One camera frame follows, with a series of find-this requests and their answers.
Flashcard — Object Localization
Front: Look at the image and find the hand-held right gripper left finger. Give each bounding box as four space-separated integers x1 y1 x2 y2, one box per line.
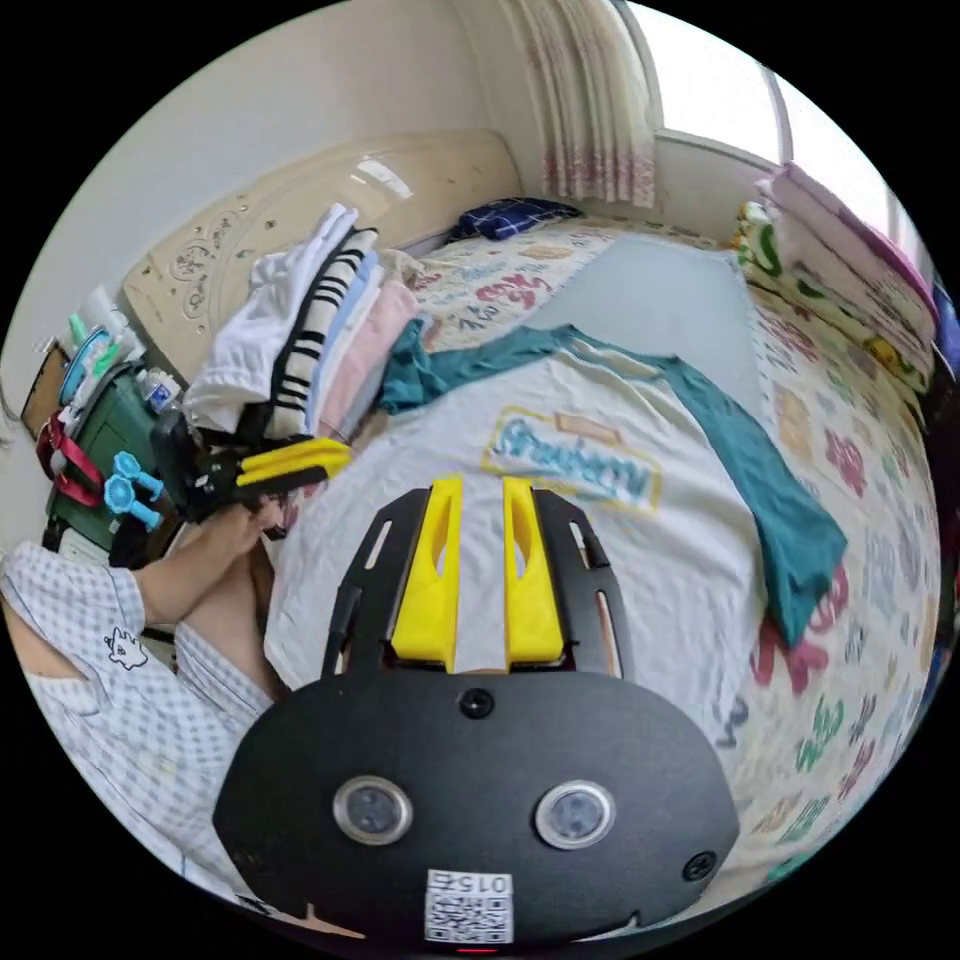
389 475 465 673

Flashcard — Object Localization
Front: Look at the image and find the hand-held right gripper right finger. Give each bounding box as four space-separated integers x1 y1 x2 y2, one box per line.
503 475 563 672

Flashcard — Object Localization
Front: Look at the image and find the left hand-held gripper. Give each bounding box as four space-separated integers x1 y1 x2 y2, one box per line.
178 437 352 526

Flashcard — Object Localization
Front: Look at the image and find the white and green short sleeve shirt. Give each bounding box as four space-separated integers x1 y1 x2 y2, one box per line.
262 318 850 723

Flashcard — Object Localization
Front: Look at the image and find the person's left forearm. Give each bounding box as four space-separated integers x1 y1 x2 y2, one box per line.
137 528 253 625

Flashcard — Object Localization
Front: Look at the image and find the person's left hand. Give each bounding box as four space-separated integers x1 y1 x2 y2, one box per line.
215 494 288 562

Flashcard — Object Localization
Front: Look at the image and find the pile of clothes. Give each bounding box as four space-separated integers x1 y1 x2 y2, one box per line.
183 202 423 445

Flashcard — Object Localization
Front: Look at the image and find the green bedside cupboard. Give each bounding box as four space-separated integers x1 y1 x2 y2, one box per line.
18 284 189 558

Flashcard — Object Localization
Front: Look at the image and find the person's body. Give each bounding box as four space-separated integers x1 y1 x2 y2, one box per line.
0 539 295 905

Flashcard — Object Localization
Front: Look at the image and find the bed with printed sheet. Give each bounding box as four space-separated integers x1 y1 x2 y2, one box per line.
119 127 948 888

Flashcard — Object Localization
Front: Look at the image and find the grey folding board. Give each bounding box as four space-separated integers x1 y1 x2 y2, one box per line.
524 232 760 423

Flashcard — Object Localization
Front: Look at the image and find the blue checked pillow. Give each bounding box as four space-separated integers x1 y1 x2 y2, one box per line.
457 196 583 241

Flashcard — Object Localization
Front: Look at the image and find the stack of folded blankets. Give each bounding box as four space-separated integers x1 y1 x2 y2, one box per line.
731 161 943 393

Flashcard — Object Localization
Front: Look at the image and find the cream patterned curtain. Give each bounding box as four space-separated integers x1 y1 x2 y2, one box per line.
500 0 663 208

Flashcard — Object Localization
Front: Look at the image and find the window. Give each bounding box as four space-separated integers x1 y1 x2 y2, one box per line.
622 0 928 253

